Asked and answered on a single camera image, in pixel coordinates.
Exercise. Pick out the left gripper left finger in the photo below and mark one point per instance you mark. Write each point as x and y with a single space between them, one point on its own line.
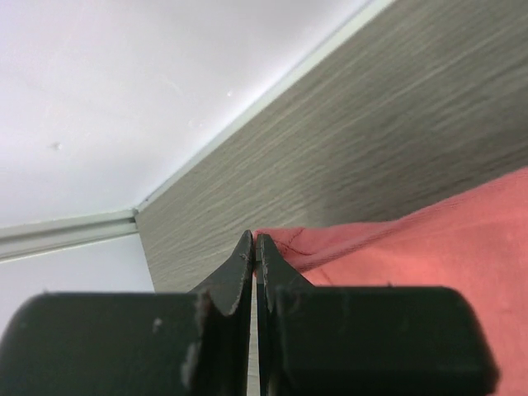
193 343

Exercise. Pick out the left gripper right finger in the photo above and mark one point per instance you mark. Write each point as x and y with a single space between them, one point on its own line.
365 340

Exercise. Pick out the salmon pink t shirt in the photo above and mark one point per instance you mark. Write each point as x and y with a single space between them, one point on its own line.
475 242

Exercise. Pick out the left aluminium frame post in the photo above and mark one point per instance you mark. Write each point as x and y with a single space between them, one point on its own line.
29 239

